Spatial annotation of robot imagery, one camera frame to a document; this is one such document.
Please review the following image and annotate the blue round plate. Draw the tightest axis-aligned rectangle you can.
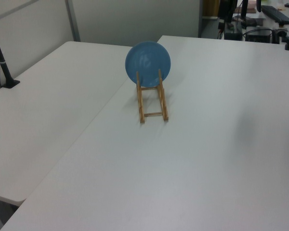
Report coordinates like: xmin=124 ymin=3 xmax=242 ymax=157
xmin=125 ymin=41 xmax=171 ymax=88

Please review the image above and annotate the wooden plate rack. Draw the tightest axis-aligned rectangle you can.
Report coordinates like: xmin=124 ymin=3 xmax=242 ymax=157
xmin=135 ymin=68 xmax=170 ymax=124

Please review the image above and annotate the black power adapter box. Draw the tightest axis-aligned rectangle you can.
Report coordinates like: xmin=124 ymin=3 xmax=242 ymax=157
xmin=223 ymin=23 xmax=242 ymax=40

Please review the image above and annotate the black electronics box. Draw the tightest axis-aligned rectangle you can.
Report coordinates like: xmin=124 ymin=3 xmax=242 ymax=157
xmin=245 ymin=28 xmax=273 ymax=44

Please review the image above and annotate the black monitor stand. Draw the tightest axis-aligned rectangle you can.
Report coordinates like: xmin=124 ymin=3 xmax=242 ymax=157
xmin=240 ymin=0 xmax=249 ymax=20

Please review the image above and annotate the black computer keyboard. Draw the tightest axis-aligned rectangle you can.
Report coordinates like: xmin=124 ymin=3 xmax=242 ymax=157
xmin=261 ymin=5 xmax=289 ymax=25

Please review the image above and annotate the black camera stand pole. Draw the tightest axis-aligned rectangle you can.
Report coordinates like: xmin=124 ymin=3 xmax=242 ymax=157
xmin=0 ymin=19 xmax=21 ymax=89

